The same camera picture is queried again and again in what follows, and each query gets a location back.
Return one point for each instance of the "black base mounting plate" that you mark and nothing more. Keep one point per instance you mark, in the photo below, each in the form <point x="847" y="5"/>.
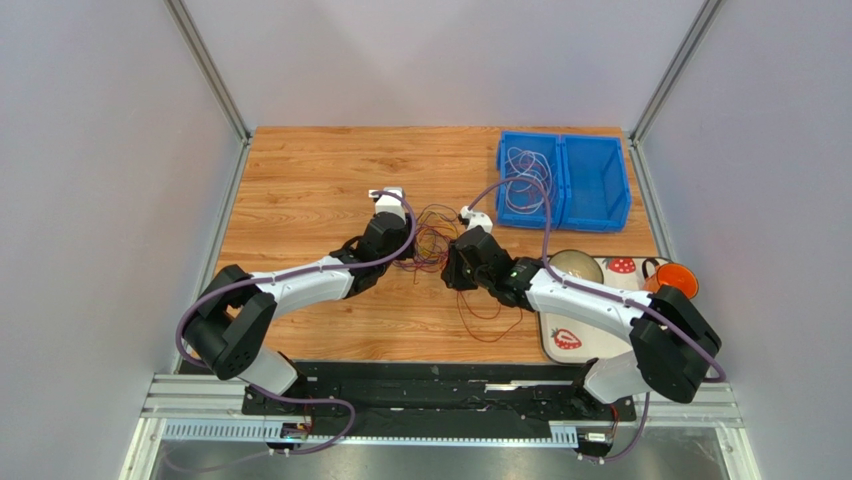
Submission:
<point x="455" y="400"/>

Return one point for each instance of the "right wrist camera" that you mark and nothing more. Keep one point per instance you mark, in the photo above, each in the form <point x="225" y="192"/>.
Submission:
<point x="471" y="219"/>

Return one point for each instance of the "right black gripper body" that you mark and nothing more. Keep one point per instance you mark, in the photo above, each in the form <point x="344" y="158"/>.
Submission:
<point x="470" y="242"/>

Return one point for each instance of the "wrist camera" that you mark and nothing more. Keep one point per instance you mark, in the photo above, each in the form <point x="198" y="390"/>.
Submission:
<point x="389" y="200"/>
<point x="471" y="219"/>

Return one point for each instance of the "aluminium corner post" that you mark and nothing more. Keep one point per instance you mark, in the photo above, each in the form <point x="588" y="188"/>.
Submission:
<point x="194" y="39"/>
<point x="695" y="34"/>

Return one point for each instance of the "strawberry print tray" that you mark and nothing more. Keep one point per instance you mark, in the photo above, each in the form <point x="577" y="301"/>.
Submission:
<point x="568" y="341"/>

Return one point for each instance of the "blue plastic bin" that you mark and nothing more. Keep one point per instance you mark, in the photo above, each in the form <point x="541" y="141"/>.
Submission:
<point x="577" y="182"/>

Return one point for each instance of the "orange plastic cup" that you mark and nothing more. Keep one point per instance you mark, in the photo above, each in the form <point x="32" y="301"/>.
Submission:
<point x="657" y="274"/>

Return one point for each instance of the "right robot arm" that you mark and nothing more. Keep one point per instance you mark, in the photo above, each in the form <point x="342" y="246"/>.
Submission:
<point x="673" y="347"/>

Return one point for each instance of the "left aluminium corner post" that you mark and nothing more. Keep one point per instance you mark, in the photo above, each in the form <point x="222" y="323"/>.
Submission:
<point x="194" y="39"/>

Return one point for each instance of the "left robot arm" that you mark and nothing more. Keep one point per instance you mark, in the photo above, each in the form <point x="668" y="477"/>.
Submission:
<point x="227" y="330"/>

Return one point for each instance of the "aluminium frame rail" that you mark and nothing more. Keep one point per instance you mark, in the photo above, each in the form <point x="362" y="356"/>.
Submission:
<point x="199" y="407"/>

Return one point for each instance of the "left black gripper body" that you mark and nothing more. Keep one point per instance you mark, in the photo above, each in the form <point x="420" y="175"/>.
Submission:
<point x="406" y="233"/>

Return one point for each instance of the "beige bowl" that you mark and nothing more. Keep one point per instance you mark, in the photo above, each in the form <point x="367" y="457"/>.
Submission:
<point x="577" y="264"/>

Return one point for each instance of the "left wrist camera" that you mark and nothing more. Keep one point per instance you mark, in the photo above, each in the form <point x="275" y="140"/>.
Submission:
<point x="389" y="200"/>

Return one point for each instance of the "right aluminium corner post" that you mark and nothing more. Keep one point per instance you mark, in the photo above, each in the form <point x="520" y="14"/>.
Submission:
<point x="695" y="34"/>

